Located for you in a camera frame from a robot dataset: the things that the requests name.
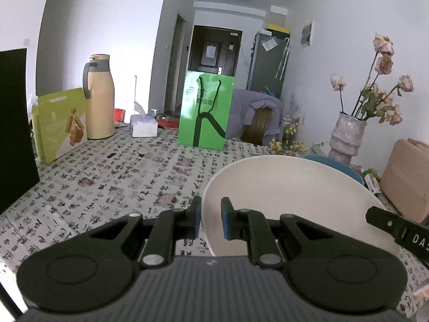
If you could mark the grey-pink ribbed vase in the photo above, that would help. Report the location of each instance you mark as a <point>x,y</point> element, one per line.
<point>347,137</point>

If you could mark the purple jacket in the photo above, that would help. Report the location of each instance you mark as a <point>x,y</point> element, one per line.
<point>248,100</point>

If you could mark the red basin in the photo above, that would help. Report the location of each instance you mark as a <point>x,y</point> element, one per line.
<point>167,123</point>

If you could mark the wooden chair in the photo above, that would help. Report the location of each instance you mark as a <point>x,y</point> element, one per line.
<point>258,127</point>

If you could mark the grey refrigerator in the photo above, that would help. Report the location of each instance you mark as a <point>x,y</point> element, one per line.
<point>264,70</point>

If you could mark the cream round plate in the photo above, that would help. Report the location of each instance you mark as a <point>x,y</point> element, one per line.
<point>295,191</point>

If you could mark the blue plastic bowl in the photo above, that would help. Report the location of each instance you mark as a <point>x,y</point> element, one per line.
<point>348,171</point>

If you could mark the bunch of dried roses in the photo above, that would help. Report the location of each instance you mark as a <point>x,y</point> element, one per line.
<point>383,43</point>

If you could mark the yellow flower branches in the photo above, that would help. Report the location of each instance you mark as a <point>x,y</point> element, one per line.
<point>291,146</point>

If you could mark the beige padded case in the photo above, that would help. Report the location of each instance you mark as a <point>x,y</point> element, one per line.
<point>405,177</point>

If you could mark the yellow-green snack box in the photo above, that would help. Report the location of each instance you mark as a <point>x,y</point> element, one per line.
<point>53,124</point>

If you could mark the beige thermos jug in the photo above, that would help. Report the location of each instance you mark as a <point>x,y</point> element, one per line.
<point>100,107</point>

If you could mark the white tissue box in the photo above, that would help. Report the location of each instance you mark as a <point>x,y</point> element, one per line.
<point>144,127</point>

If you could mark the pale dried stems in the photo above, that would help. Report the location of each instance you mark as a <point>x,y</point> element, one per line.
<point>295,107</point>

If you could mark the paper note on refrigerator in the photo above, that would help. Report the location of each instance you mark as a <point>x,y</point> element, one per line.
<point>270,44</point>

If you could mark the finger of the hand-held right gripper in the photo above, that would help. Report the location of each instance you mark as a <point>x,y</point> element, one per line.
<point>385,223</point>

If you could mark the yellow and black box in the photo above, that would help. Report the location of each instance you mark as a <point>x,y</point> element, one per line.
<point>278,28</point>

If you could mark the white umbrella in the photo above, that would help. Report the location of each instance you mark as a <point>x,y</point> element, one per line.
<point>282,60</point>

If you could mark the wooden side door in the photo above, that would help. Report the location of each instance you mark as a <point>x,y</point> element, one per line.
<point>176,67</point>

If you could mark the red bucket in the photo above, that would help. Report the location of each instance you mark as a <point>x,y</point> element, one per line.
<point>119,115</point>

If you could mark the white pole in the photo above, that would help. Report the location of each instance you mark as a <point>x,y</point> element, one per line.
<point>135,90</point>

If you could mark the paper sheet on door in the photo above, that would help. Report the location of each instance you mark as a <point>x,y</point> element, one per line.
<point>210,51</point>

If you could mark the green and white packet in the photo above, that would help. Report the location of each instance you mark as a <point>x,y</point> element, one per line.
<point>370,182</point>

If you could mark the green paper bag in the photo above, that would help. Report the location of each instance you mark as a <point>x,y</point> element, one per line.
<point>187,107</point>

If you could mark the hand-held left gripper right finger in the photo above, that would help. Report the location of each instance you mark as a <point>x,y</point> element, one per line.
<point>226,218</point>

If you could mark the black paper bag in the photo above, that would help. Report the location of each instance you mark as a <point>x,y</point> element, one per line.
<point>13,124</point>

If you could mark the dark entrance door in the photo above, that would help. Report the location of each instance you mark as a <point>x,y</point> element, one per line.
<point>228,57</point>

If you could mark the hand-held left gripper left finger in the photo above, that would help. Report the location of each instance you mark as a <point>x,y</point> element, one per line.
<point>196,214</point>

